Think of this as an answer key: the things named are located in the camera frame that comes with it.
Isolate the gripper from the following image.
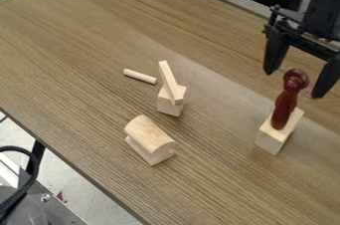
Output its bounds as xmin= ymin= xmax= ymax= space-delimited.
xmin=261 ymin=0 xmax=340 ymax=100

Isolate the black corrugated cable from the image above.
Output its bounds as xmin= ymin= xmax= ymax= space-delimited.
xmin=0 ymin=145 xmax=41 ymax=221

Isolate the brown toy king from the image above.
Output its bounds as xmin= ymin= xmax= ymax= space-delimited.
xmin=269 ymin=68 xmax=311 ymax=130

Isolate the square wooden block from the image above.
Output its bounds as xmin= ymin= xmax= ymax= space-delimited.
xmin=254 ymin=107 xmax=306 ymax=156

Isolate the flat wooden stick block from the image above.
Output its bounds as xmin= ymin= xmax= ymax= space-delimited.
xmin=157 ymin=60 xmax=187 ymax=107

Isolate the rounded wooden arch block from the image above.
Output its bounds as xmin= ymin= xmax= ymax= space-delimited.
xmin=123 ymin=113 xmax=177 ymax=167

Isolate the wooden cube block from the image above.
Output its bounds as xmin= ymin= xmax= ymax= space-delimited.
xmin=155 ymin=85 xmax=189 ymax=117

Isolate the small wooden cylinder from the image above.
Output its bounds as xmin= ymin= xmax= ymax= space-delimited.
xmin=121 ymin=68 xmax=158 ymax=86

